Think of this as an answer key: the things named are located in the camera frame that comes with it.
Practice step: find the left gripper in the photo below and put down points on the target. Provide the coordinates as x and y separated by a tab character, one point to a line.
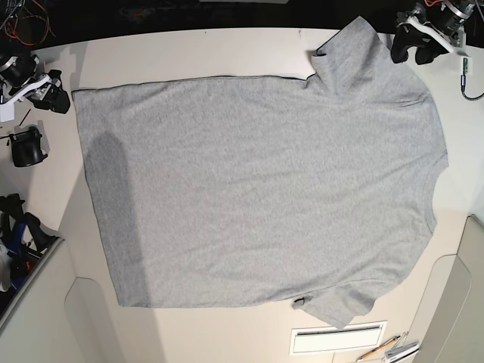
430	39

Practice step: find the white rectangular slot plate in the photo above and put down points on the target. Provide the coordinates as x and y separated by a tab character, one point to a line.
319	340

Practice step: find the black and blue tools pile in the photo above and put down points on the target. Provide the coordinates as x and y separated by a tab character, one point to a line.
24	239

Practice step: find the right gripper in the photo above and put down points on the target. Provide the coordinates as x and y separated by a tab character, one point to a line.
45	92

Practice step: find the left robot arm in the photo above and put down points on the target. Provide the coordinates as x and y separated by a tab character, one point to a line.
452	11

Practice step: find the wooden pencil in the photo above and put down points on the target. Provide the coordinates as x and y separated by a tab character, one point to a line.
378	348

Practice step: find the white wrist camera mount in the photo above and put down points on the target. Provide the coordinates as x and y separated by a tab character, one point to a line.
7	112
466	66

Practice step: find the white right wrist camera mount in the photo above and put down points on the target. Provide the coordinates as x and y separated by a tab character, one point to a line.
7	112

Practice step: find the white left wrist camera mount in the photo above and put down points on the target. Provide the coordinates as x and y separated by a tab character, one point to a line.
466	66

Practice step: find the black cable ties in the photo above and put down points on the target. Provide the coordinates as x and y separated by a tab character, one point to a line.
24	118

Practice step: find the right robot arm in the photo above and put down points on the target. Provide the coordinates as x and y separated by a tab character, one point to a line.
25	25

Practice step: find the grey T-shirt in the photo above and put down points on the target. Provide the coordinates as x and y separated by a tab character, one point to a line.
238	191

